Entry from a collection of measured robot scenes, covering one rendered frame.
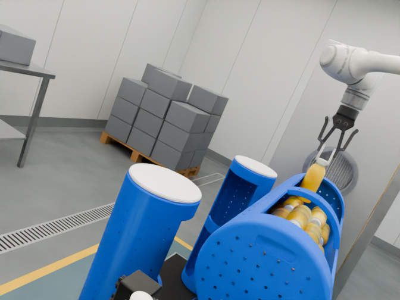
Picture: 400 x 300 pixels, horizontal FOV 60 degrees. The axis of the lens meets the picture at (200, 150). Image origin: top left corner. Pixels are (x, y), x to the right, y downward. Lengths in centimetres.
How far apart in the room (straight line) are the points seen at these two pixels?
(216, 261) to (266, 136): 523
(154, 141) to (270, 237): 376
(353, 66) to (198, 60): 536
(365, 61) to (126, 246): 98
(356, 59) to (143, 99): 352
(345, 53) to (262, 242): 75
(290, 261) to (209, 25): 600
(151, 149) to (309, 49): 302
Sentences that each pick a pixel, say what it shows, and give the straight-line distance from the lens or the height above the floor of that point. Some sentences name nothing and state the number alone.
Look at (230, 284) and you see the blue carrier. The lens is 79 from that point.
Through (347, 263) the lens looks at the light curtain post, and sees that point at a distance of 224.
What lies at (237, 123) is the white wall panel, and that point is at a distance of 609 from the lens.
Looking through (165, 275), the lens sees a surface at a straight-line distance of 240.
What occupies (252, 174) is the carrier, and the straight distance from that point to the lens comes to 202.
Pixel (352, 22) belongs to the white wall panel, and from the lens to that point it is 601.
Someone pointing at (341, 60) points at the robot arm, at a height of 165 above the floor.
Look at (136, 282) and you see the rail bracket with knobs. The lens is 79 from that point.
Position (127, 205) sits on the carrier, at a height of 94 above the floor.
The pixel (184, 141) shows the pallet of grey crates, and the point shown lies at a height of 54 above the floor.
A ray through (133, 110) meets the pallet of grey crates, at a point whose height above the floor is 60.
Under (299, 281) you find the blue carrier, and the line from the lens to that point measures 74.
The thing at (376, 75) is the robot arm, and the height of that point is 166.
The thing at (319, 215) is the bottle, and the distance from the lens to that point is 139.
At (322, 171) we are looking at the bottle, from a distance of 144.
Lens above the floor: 146
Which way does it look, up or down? 13 degrees down
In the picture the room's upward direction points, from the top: 23 degrees clockwise
